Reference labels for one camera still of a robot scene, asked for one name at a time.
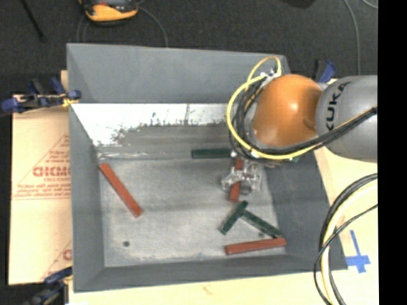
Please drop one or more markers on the grey metal bin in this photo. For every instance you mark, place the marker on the grey metal bin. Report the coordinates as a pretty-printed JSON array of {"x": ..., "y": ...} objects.
[{"x": 178, "y": 186}]

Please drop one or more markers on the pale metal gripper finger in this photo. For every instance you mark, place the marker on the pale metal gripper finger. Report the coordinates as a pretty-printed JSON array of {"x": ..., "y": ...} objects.
[
  {"x": 229, "y": 180},
  {"x": 252, "y": 180}
]

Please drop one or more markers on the dark green flat block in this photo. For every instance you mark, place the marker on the dark green flat block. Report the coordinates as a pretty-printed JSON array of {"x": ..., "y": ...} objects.
[
  {"x": 262, "y": 224},
  {"x": 210, "y": 153},
  {"x": 233, "y": 218}
]

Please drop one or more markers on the brown cardboard board, red print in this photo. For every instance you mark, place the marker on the brown cardboard board, red print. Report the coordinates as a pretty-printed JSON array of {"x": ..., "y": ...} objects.
[{"x": 38, "y": 157}]

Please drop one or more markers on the red-brown block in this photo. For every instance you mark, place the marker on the red-brown block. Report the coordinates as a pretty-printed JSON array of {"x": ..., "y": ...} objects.
[
  {"x": 254, "y": 246},
  {"x": 235, "y": 193},
  {"x": 121, "y": 191}
]

